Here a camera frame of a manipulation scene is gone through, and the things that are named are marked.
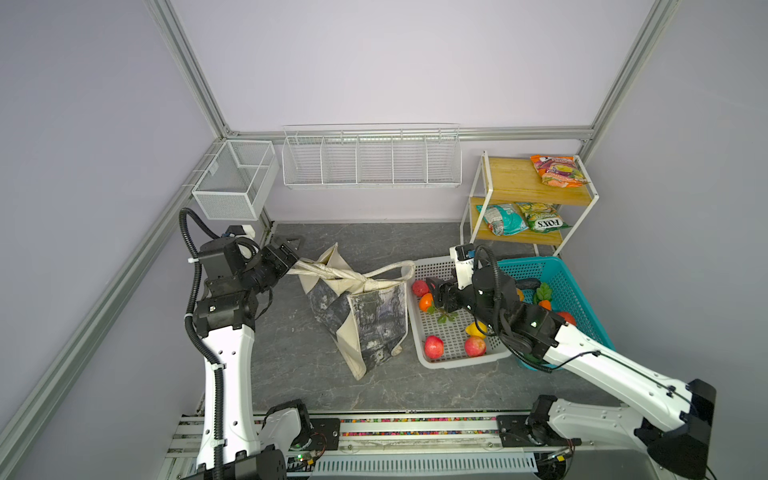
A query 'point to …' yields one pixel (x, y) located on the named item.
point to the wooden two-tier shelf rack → (514, 180)
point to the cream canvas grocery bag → (367, 312)
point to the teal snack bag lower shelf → (503, 219)
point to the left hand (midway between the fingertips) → (297, 251)
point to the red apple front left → (434, 347)
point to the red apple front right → (475, 346)
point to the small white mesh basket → (238, 180)
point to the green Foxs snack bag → (543, 217)
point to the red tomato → (567, 317)
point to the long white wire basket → (421, 155)
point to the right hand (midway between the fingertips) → (440, 278)
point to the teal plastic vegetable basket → (566, 298)
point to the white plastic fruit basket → (447, 339)
